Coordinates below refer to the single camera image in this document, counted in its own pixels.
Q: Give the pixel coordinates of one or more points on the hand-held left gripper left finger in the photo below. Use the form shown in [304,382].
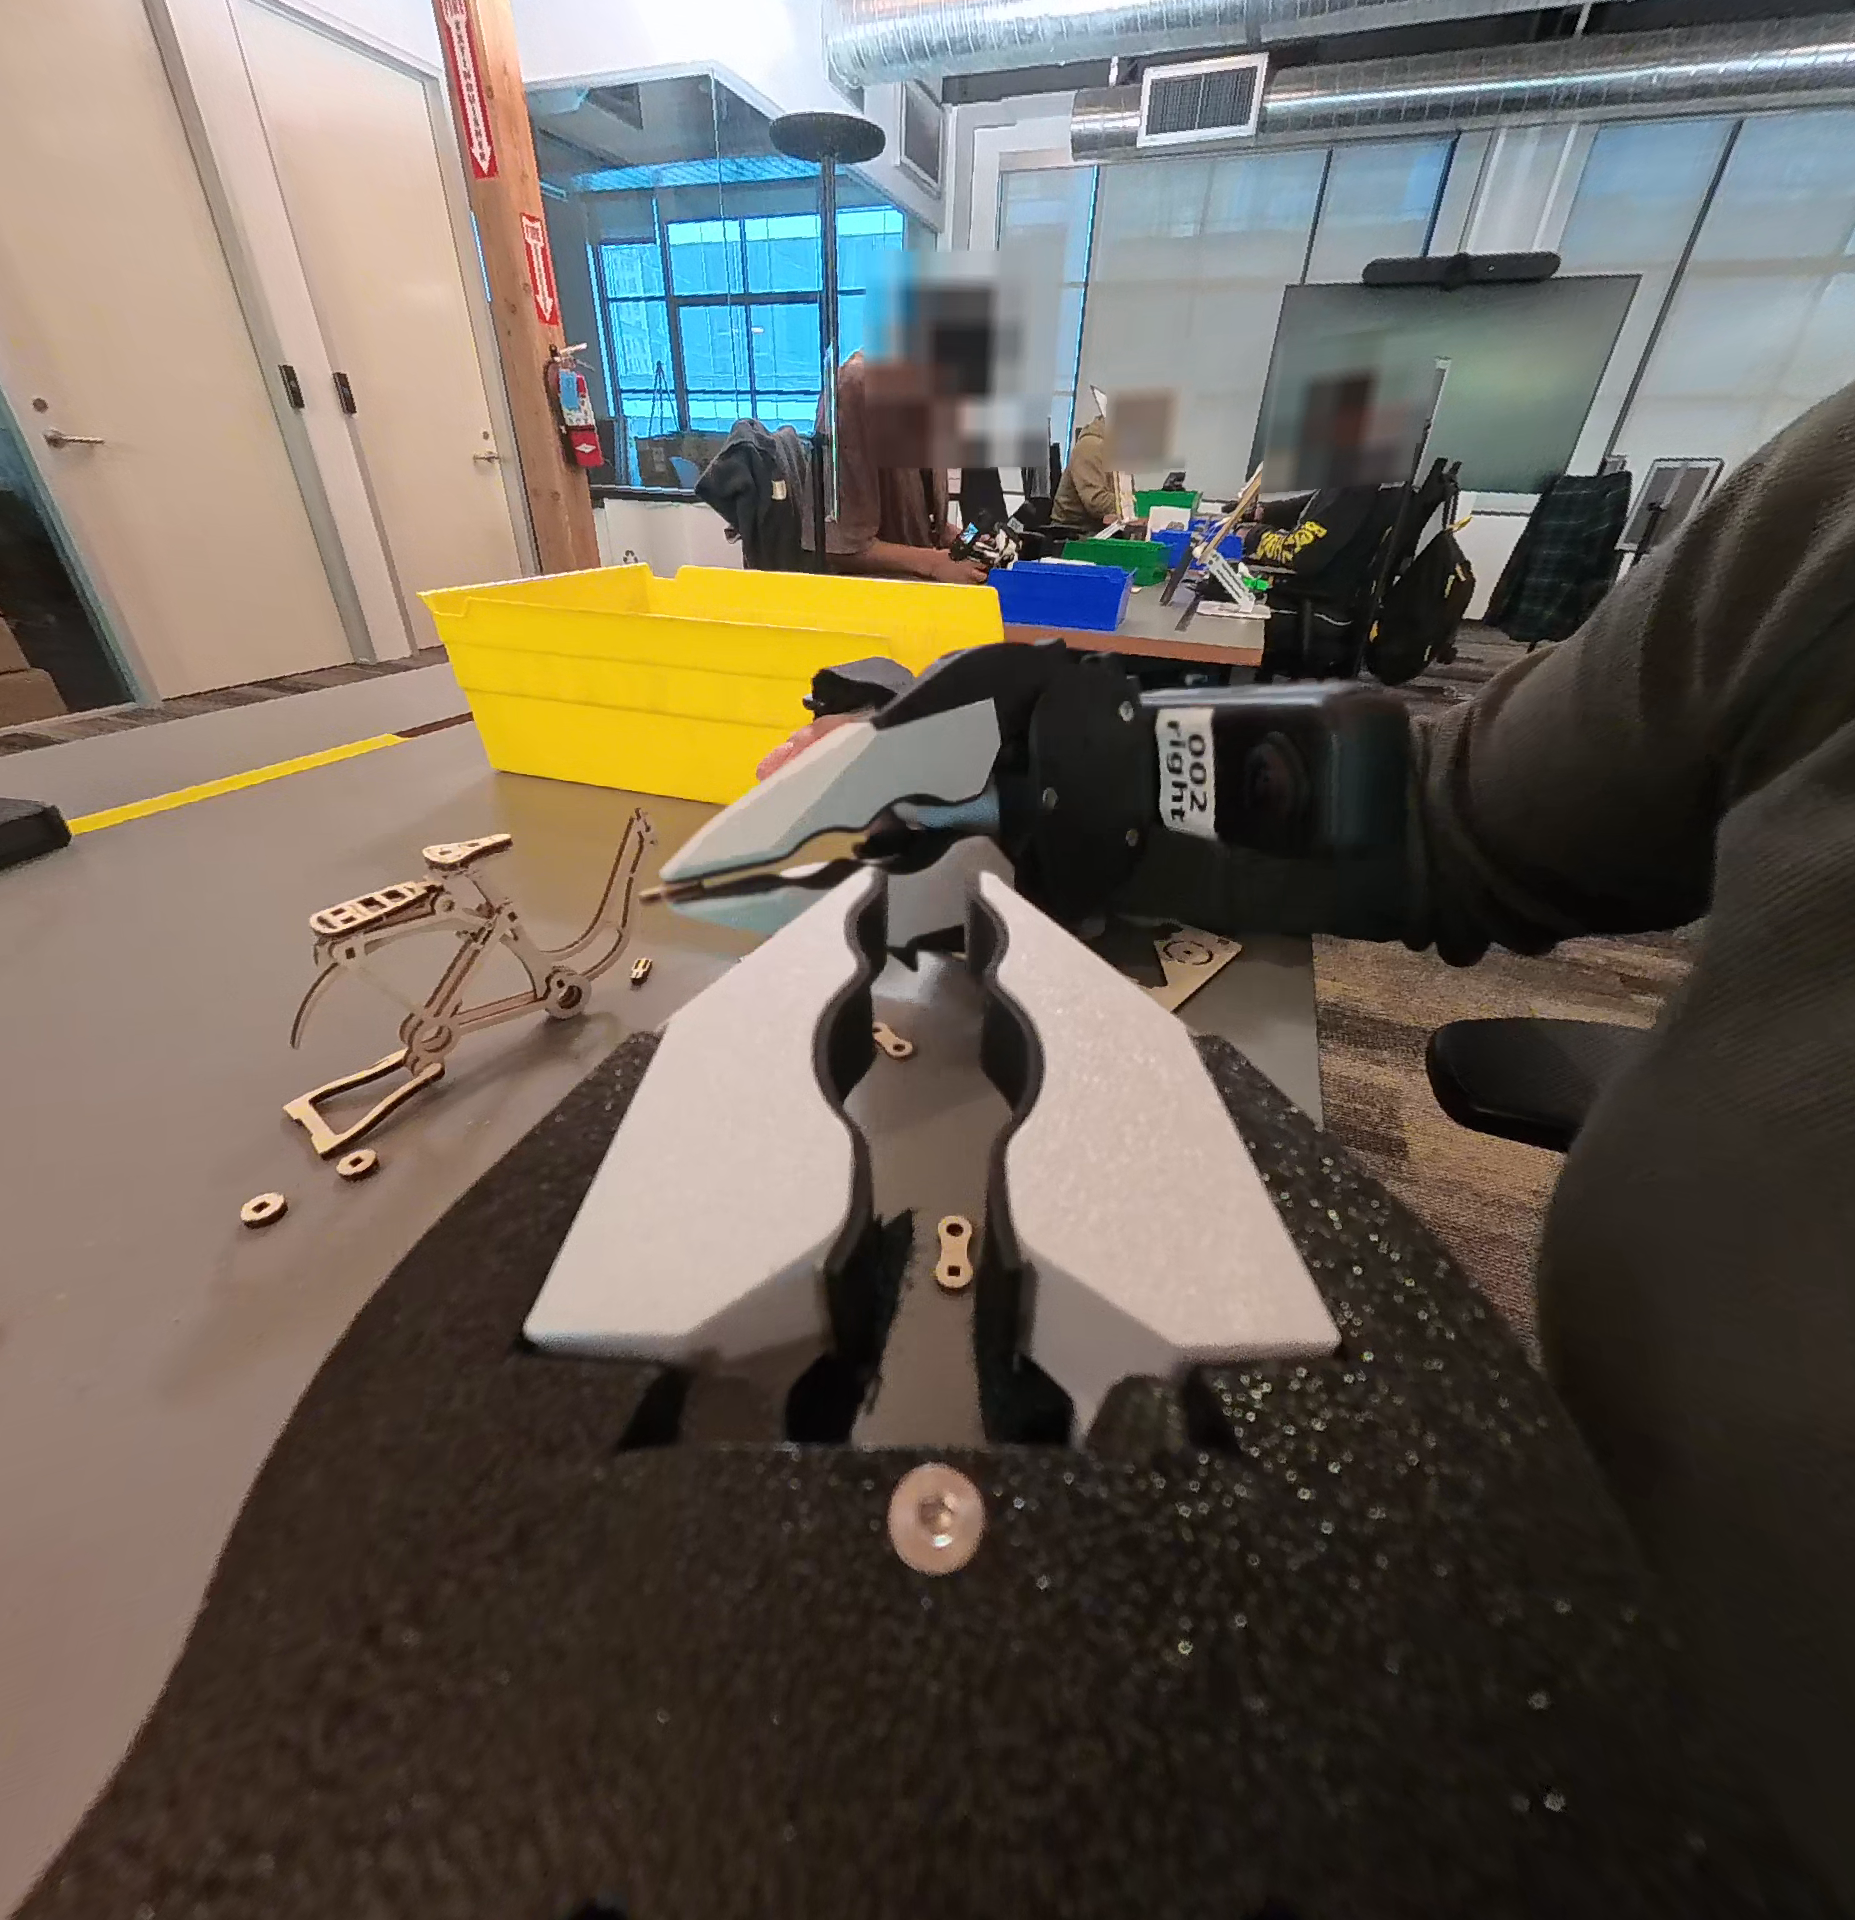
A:
[687,1200]

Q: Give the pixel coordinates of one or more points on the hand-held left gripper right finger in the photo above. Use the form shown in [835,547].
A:
[1151,1200]

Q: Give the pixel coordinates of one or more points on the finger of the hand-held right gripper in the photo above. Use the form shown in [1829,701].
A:
[837,781]
[747,905]

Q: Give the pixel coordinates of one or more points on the person's right forearm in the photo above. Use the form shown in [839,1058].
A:
[1647,705]

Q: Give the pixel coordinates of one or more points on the wooden bicycle model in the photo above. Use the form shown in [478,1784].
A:
[470,850]

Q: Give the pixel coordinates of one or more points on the person's right hand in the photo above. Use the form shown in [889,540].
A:
[789,751]

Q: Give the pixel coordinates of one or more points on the blue plastic bin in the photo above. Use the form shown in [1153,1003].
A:
[1061,592]

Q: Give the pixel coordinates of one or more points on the wooden sheet with face cutout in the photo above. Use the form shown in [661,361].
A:
[1189,963]

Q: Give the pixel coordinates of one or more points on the green plastic bin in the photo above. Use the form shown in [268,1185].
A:
[1113,559]

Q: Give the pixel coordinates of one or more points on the yellow plastic bin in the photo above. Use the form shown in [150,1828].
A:
[611,675]

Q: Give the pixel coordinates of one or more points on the dark jacket on chair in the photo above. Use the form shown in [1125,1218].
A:
[753,494]

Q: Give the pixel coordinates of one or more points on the oval wooden washer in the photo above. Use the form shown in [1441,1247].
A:
[356,1163]
[262,1208]

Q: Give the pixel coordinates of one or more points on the black chair armrest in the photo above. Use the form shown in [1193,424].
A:
[1527,1081]

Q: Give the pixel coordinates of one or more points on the black backpack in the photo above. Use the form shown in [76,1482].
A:
[1429,585]

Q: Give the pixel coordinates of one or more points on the wooden column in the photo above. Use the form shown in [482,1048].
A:
[543,494]

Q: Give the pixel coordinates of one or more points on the red fire extinguisher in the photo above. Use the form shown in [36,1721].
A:
[573,412]

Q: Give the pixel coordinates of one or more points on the plaid jacket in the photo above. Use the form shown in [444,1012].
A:
[1565,554]

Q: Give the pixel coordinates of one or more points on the red sign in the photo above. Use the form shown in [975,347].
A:
[464,83]
[539,270]

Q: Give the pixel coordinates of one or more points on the person's upper body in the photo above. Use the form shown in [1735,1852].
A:
[1737,1351]

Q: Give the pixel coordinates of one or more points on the black video bar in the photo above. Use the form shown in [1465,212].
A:
[1459,270]

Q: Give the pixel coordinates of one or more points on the white door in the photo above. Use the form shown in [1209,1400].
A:
[372,301]
[102,301]

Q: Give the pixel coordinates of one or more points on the air vent grille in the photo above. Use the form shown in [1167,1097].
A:
[1201,101]

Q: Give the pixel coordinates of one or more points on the black flat base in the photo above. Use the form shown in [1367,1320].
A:
[4,836]

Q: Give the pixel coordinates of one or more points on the large wall screen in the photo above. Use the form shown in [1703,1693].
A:
[1527,374]

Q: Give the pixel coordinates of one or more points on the silver ventilation duct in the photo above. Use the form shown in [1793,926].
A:
[1467,83]

